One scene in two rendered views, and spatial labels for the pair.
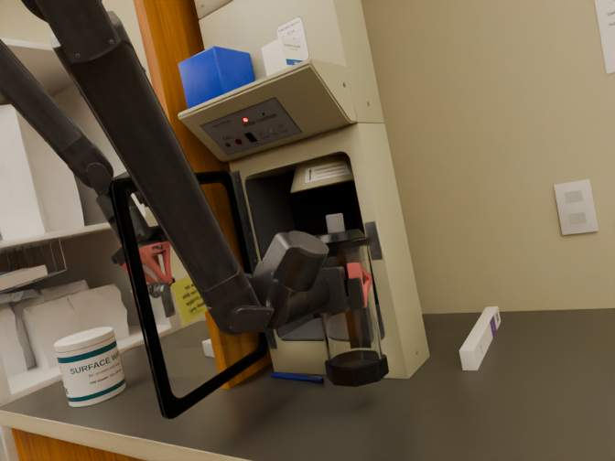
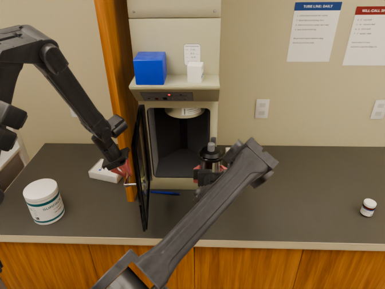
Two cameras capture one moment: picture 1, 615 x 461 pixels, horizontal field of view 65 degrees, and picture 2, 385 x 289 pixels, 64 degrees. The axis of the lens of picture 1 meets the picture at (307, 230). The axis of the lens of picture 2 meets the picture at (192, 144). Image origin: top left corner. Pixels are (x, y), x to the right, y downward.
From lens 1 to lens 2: 0.85 m
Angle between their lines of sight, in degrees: 42
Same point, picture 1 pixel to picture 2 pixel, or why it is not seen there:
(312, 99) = (209, 95)
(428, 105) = not seen: hidden behind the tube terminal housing
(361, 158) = (215, 113)
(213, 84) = (157, 78)
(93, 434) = (81, 239)
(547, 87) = (264, 60)
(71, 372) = (43, 210)
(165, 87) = (113, 63)
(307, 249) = not seen: hidden behind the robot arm
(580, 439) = (282, 213)
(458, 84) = (228, 47)
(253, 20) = (169, 34)
